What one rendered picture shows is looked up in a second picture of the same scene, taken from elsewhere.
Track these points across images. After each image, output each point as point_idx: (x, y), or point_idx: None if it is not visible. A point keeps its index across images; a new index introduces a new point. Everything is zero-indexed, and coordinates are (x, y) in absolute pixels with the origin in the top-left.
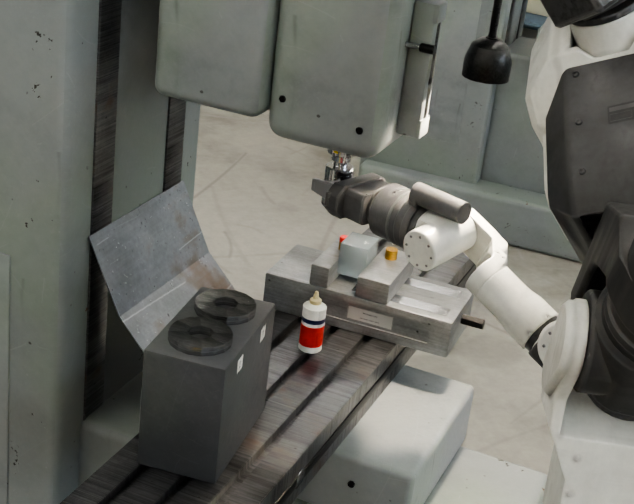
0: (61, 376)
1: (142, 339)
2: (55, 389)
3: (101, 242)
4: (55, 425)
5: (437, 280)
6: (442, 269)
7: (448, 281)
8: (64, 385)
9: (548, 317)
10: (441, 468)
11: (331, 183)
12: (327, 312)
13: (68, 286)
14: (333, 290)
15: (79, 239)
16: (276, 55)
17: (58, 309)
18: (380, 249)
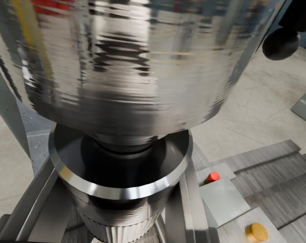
0: (20, 141)
1: (36, 153)
2: (20, 145)
3: None
4: (29, 158)
5: (301, 233)
6: None
7: None
8: (25, 146)
9: None
10: None
11: (44, 177)
12: (159, 224)
13: None
14: (164, 221)
15: None
16: None
17: None
18: (270, 167)
